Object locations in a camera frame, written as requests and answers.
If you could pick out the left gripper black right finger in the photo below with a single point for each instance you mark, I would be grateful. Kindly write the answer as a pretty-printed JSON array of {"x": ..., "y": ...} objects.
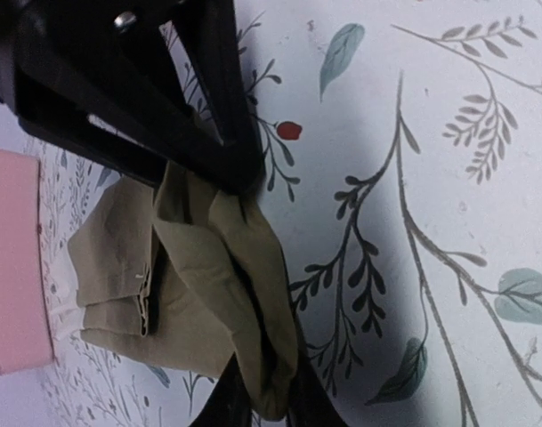
[{"x": 308, "y": 401}]

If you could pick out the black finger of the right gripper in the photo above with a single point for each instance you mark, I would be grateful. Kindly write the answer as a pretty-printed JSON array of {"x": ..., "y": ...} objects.
[{"x": 208, "y": 33}]

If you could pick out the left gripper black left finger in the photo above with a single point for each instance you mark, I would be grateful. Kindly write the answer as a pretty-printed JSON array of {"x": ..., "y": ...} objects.
[{"x": 229, "y": 404}]

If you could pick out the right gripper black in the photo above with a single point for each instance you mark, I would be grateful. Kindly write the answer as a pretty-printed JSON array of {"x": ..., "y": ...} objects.
[{"x": 63, "y": 60}]

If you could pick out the olive beige underwear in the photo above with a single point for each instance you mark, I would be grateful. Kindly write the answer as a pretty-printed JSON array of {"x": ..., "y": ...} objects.
[{"x": 183, "y": 276}]

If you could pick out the pink compartment organizer box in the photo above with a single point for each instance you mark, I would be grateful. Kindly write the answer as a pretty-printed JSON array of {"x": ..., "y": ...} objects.
[{"x": 25, "y": 339}]

